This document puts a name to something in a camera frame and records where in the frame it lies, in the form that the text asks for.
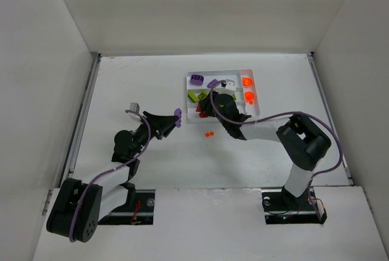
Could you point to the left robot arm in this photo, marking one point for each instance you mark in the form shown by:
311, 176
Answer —
82, 203

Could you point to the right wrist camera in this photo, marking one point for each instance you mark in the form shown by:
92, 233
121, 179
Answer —
228, 87

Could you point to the orange round lego piece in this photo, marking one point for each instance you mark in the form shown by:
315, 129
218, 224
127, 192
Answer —
249, 97

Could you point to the purple lego plate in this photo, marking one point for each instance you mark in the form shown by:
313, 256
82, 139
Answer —
178, 114

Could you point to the purple wedge lego piece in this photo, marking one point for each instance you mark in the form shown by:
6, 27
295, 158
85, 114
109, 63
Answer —
213, 83

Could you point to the white divided sorting tray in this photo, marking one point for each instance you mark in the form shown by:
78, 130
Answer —
236, 75

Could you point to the lime green square lego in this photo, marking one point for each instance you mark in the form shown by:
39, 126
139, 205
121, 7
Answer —
203, 95

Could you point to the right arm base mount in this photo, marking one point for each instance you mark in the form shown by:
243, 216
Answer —
280, 208

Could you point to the orange flower lego piece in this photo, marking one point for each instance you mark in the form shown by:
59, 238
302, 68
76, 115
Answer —
247, 82

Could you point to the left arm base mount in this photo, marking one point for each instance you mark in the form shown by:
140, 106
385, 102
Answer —
126, 205

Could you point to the purple round lego brick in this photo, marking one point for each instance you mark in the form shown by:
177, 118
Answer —
197, 80

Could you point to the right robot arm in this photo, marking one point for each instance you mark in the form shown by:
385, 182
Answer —
303, 141

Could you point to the small orange lego bits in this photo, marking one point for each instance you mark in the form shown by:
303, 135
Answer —
209, 134

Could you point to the long lime green lego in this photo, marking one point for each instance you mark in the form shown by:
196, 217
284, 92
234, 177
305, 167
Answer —
192, 97

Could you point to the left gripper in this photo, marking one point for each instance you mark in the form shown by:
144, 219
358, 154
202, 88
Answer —
155, 125

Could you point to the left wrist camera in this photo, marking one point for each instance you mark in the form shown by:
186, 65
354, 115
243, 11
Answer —
133, 110

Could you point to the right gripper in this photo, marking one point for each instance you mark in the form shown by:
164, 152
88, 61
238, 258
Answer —
211, 100

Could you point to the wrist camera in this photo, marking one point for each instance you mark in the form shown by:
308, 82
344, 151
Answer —
133, 110
228, 87

